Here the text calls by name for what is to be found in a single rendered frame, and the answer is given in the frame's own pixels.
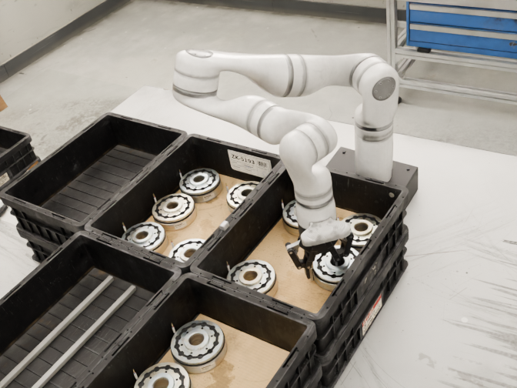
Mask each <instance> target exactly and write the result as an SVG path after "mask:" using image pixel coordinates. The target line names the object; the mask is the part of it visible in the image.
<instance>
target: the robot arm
mask: <svg viewBox="0 0 517 388"><path fill-rule="evenodd" d="M224 71H225V72H235V73H238V74H240V75H242V76H244V77H245V78H247V79H248V80H250V81H251V82H253V83H254V84H255V85H257V86H258V87H259V88H260V89H261V90H263V91H264V92H266V93H268V94H269V95H271V96H274V97H278V98H298V97H305V96H308V95H311V94H313V93H315V92H317V91H318V90H320V89H322V88H324V87H326V86H334V85H336V86H347V87H351V88H354V89H355V90H356V91H357V92H358V93H359V94H360V95H361V96H362V104H360V105H359V106H358V107H357V108H356V109H355V114H354V118H355V174H357V175H361V176H366V177H369V178H373V179H378V180H382V181H385V182H388V181H389V180H390V179H391V177H392V161H393V119H394V115H395V113H396V111H397V108H398V100H399V75H398V73H397V71H396V70H395V69H394V68H393V67H391V66H390V64H389V63H387V62H386V61H385V60H384V59H382V58H381V57H380V56H378V55H375V54H372V53H360V54H352V55H300V54H247V53H237V52H222V51H215V50H207V49H195V48H192V49H185V50H181V51H180V52H178V53H177V55H176V57H175V67H174V75H173V83H172V94H173V97H174V98H175V100H176V101H178V102H179V103H181V104H183V105H184V106H187V107H189V108H190V109H194V110H196V111H198V112H202V113H204V114H206V115H210V116H212V117H214V118H217V119H221V120H223V121H226V122H229V123H231V124H233V125H236V126H238V127H240V128H242V129H244V130H245V131H247V132H249V133H251V134H253V135H254V136H256V137H257V138H259V139H261V140H262V141H264V142H267V143H268V144H270V145H278V144H279V155H280V158H281V160H282V162H283V164H284V165H285V167H286V169H287V171H288V173H289V176H290V178H291V180H292V182H293V185H294V191H295V211H296V216H297V222H298V228H299V237H298V241H297V242H294V243H293V244H291V243H290V242H287V243H286V244H285V248H286V249H287V252H288V254H289V256H290V258H291V259H292V261H293V263H294V264H295V266H296V268H297V269H302V268H305V274H306V277H307V279H310V280H311V281H314V275H313V268H312V263H313V261H315V256H316V255H318V254H320V253H327V252H330V253H331V254H332V255H331V257H332V265H333V266H341V262H340V260H341V258H342V257H348V256H349V253H350V250H351V247H352V242H353V239H354V234H353V233H352V231H351V229H350V225H349V224H348V223H347V222H343V221H337V217H336V209H335V200H334V197H333V191H332V177H331V174H330V171H329V170H328V169H327V168H326V167H325V166H323V165H320V164H316V163H317V162H318V161H320V160H321V159H323V158H324V157H326V156H327V155H328V154H329V153H331V152H332V151H333V150H334V149H335V147H336V146H337V142H338V136H337V134H336V131H335V129H334V128H333V126H332V125H331V124H330V123H329V122H328V121H326V120H325V119H323V118H322V117H319V116H317V115H313V114H309V113H306V112H299V111H295V110H289V109H284V108H282V107H281V106H279V105H277V104H275V103H274V102H271V101H269V100H268V99H266V98H263V97H261V96H257V95H245V96H241V97H238V98H236V99H230V100H225V101H224V100H221V99H220V98H219V97H218V96H217V91H218V81H219V76H220V72H224ZM339 239H342V242H341V245H340V249H338V250H337V249H336V248H335V244H336V243H337V241H338V240H339ZM299 247H301V248H303V249H304V256H303V259H300V258H299V257H298V255H297V254H298V251H299Z"/></svg>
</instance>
